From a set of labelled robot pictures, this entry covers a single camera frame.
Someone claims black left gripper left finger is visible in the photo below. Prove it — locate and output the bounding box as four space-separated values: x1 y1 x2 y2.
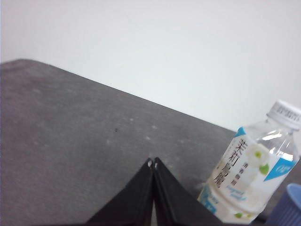
86 158 155 226

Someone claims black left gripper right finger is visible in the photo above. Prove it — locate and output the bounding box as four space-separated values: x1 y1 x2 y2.
154 157 226 226

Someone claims jasmine oolong tea bottle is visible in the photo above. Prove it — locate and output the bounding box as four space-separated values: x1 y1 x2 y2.
197 99 301 225

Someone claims blue ribbed cup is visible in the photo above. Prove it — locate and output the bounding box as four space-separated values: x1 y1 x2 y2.
266 183 301 226

